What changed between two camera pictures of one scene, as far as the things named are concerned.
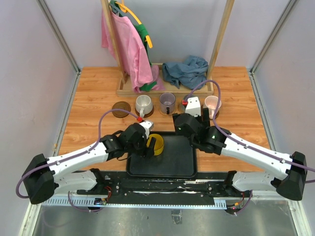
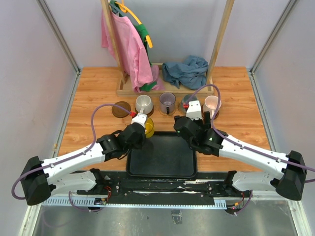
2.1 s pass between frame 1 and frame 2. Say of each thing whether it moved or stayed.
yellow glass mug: moved
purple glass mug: stayed
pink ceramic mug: stayed
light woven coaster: stayed
